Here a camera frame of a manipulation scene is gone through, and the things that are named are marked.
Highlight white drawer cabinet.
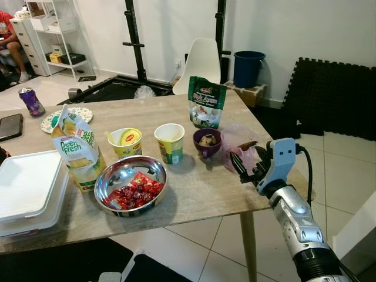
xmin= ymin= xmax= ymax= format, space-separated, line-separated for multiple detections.
xmin=11 ymin=18 xmax=51 ymax=77

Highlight purple bowl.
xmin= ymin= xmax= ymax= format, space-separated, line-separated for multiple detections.
xmin=193 ymin=128 xmax=223 ymax=159

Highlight small black floor mat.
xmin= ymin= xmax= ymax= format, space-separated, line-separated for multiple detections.
xmin=123 ymin=253 xmax=194 ymax=282

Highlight green snack pouch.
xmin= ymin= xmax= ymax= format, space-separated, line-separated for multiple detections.
xmin=188 ymin=76 xmax=227 ymax=130

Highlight brown cardboard box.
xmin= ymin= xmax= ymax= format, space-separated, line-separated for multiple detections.
xmin=226 ymin=82 xmax=268 ymax=108

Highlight white-lined fridge door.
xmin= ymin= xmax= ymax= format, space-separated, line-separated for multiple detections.
xmin=332 ymin=191 xmax=376 ymax=277

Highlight clear purple plastic pitcher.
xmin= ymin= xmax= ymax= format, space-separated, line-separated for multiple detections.
xmin=221 ymin=123 xmax=260 ymax=172

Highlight flat black case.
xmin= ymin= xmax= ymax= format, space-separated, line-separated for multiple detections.
xmin=61 ymin=53 xmax=86 ymax=65

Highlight Peel Fresh juice carton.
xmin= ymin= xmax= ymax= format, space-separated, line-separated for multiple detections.
xmin=51 ymin=106 xmax=107 ymax=194

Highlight black phone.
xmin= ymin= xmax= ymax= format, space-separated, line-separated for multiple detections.
xmin=0 ymin=113 xmax=24 ymax=142

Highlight open yellow green cup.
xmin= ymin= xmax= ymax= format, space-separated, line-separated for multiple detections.
xmin=155 ymin=123 xmax=185 ymax=165

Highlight person in red shirt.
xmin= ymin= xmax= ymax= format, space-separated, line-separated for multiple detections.
xmin=0 ymin=11 xmax=30 ymax=86

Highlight light wooden table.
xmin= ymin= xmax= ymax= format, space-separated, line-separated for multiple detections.
xmin=0 ymin=88 xmax=315 ymax=282

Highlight floral patterned plate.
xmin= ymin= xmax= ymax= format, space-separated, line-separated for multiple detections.
xmin=41 ymin=106 xmax=93 ymax=134

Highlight red wrapped candies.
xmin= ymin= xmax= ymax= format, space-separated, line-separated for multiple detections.
xmin=105 ymin=172 xmax=165 ymax=211

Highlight black squat rack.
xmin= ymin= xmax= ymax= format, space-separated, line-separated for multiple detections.
xmin=120 ymin=0 xmax=230 ymax=89

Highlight purple drink can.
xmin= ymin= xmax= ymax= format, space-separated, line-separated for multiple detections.
xmin=18 ymin=88 xmax=46 ymax=118

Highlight white shell chair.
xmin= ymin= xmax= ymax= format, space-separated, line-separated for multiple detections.
xmin=172 ymin=38 xmax=222 ymax=96

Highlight yellow lidded noodle cup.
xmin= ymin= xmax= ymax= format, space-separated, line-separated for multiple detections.
xmin=108 ymin=127 xmax=143 ymax=159

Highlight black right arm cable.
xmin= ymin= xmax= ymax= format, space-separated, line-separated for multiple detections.
xmin=296 ymin=144 xmax=316 ymax=207

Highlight black lifting platform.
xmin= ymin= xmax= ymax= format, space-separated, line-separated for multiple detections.
xmin=59 ymin=75 xmax=174 ymax=105

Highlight clear plastic bag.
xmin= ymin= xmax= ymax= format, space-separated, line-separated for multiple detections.
xmin=134 ymin=86 xmax=156 ymax=99

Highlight steel bowl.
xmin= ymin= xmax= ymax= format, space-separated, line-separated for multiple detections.
xmin=94 ymin=155 xmax=169 ymax=218

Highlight white lidded container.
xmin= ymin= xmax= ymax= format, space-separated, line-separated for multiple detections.
xmin=0 ymin=150 xmax=70 ymax=237

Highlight blue plastic bucket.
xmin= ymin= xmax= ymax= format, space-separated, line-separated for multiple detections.
xmin=233 ymin=51 xmax=266 ymax=89

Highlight white metal shelf rack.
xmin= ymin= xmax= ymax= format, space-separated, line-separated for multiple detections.
xmin=23 ymin=0 xmax=98 ymax=83

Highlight cardboard storage box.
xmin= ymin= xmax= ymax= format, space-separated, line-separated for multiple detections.
xmin=26 ymin=0 xmax=56 ymax=17

